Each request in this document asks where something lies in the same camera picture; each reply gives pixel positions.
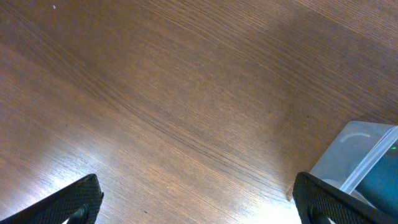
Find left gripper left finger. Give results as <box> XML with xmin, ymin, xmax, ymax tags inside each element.
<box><xmin>1</xmin><ymin>174</ymin><xmax>104</xmax><ymax>224</ymax></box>

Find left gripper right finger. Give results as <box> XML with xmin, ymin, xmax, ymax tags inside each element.
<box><xmin>292</xmin><ymin>172</ymin><xmax>397</xmax><ymax>224</ymax></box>

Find blue cup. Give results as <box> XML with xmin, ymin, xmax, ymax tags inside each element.
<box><xmin>356</xmin><ymin>142</ymin><xmax>397</xmax><ymax>218</ymax></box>

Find clear plastic container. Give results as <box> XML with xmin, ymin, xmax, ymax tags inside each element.
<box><xmin>310</xmin><ymin>121</ymin><xmax>397</xmax><ymax>206</ymax></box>

